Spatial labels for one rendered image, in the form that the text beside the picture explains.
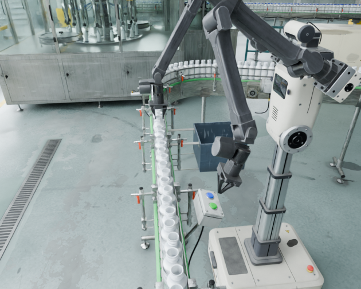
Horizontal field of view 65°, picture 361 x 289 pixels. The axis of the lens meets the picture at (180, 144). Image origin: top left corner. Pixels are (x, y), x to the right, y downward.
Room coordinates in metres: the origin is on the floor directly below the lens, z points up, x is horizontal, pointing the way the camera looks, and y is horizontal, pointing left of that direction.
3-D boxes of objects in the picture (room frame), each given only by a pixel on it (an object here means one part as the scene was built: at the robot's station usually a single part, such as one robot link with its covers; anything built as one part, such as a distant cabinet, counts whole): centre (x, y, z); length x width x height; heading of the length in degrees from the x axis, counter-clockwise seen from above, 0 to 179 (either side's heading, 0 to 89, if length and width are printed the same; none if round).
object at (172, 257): (0.56, 0.02, 1.08); 0.06 x 0.06 x 0.17
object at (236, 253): (1.30, -0.54, 0.24); 0.68 x 0.53 x 0.41; 96
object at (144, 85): (1.44, 0.16, 1.39); 0.12 x 0.09 x 0.12; 96
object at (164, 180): (0.92, 0.06, 1.08); 0.06 x 0.06 x 0.17
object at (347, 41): (4.94, -2.57, 0.59); 1.10 x 0.62 x 1.18; 78
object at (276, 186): (1.30, -0.55, 0.74); 0.11 x 0.11 x 0.40; 6
